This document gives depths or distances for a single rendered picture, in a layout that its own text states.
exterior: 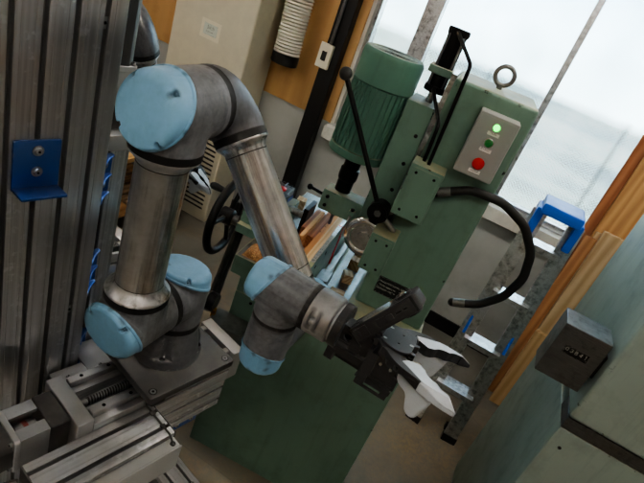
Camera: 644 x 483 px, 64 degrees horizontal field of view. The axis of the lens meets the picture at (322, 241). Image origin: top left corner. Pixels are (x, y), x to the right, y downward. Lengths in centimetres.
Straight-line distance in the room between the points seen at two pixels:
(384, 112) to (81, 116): 81
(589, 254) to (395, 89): 151
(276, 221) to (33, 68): 43
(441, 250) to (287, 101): 191
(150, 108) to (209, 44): 235
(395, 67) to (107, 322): 93
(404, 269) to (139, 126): 97
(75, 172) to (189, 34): 226
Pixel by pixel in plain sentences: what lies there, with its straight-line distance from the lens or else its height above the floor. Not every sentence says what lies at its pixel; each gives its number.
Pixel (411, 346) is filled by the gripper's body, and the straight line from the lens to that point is 76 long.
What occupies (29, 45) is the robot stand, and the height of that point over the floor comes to 142.
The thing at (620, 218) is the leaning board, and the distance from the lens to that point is 276.
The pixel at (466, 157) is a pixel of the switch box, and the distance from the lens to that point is 135.
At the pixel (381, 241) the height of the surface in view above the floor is 107.
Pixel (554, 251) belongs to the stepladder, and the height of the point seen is 99.
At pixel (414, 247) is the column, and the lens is 151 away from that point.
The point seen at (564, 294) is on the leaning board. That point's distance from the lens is 273.
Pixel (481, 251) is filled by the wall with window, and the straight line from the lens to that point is 301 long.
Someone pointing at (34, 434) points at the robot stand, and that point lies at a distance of 113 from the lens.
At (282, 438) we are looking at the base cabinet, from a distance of 192.
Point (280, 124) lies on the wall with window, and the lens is 324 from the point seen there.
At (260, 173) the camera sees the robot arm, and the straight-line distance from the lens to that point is 89.
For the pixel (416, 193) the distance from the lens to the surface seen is 137.
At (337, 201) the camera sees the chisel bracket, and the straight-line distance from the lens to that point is 159.
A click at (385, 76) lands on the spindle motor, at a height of 145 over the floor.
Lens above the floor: 167
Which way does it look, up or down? 28 degrees down
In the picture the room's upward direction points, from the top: 22 degrees clockwise
